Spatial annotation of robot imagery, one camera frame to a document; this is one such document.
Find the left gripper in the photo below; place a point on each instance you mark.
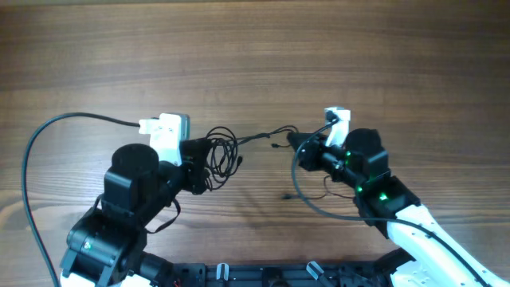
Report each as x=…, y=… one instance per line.
x=192, y=152

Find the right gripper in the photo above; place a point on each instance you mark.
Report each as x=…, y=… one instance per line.
x=311, y=155

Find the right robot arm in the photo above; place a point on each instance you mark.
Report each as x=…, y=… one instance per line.
x=427, y=255

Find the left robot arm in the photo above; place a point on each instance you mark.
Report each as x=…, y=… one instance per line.
x=106, y=246

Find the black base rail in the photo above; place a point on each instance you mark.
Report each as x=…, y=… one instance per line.
x=344, y=274

